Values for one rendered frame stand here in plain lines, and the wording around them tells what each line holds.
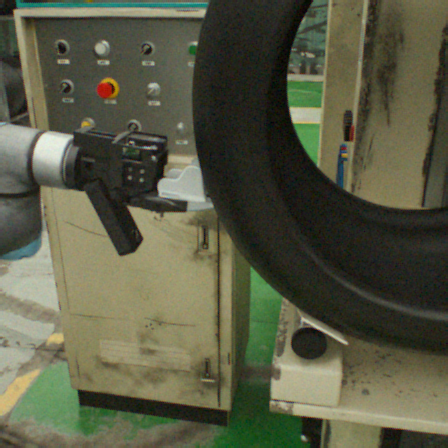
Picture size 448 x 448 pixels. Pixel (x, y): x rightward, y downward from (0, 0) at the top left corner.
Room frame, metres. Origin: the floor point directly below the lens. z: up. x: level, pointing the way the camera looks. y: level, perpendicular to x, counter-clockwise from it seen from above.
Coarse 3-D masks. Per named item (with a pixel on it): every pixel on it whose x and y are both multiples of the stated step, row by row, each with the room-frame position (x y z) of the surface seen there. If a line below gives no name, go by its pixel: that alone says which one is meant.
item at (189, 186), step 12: (192, 168) 0.61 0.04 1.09; (168, 180) 0.61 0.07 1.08; (180, 180) 0.61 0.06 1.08; (192, 180) 0.61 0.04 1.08; (168, 192) 0.61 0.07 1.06; (180, 192) 0.61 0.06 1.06; (192, 192) 0.61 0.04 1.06; (204, 192) 0.61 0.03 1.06; (192, 204) 0.60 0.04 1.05; (204, 204) 0.60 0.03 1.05
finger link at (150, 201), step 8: (152, 192) 0.62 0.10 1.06; (136, 200) 0.60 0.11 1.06; (144, 200) 0.60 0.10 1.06; (152, 200) 0.59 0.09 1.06; (160, 200) 0.60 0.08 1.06; (168, 200) 0.60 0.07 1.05; (176, 200) 0.60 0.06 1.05; (184, 200) 0.60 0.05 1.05; (144, 208) 0.60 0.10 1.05; (152, 208) 0.59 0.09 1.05; (160, 208) 0.59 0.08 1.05; (168, 208) 0.59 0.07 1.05; (176, 208) 0.60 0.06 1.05; (184, 208) 0.60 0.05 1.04
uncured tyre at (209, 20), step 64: (256, 0) 0.50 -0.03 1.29; (256, 64) 0.49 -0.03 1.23; (256, 128) 0.49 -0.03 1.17; (256, 192) 0.49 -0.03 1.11; (320, 192) 0.75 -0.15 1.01; (256, 256) 0.51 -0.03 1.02; (320, 256) 0.49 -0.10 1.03; (384, 256) 0.70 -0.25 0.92; (320, 320) 0.51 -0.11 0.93; (384, 320) 0.47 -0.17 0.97
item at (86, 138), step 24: (72, 144) 0.64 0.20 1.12; (96, 144) 0.63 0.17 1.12; (120, 144) 0.61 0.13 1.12; (144, 144) 0.65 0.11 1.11; (72, 168) 0.62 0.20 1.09; (96, 168) 0.64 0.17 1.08; (120, 168) 0.61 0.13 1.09; (144, 168) 0.62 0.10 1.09; (120, 192) 0.61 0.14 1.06; (144, 192) 0.61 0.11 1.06
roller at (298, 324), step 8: (296, 312) 0.56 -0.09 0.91; (296, 320) 0.54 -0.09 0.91; (296, 328) 0.52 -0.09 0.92; (304, 328) 0.51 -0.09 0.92; (312, 328) 0.51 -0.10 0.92; (296, 336) 0.51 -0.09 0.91; (304, 336) 0.51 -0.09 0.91; (312, 336) 0.51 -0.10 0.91; (320, 336) 0.51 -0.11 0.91; (296, 344) 0.51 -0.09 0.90; (304, 344) 0.51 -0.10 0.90; (312, 344) 0.51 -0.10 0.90; (320, 344) 0.50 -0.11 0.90; (296, 352) 0.51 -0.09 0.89; (304, 352) 0.51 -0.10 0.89; (312, 352) 0.51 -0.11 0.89; (320, 352) 0.50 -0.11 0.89
